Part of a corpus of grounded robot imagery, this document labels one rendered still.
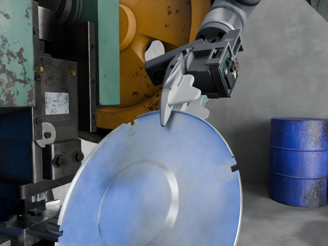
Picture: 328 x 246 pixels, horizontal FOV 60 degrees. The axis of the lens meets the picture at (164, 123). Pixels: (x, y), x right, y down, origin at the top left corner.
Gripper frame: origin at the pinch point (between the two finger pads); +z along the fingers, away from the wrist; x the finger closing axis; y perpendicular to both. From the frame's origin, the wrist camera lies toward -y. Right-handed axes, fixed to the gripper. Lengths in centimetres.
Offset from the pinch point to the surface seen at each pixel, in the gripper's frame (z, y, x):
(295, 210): -112, -19, 260
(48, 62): -12.0, -34.7, -4.8
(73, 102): -10.8, -35.8, 7.0
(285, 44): -289, -47, 190
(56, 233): 16.8, -29.3, 19.4
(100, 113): -26, -53, 28
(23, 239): 20.5, -37.7, 19.4
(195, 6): -53, -17, 8
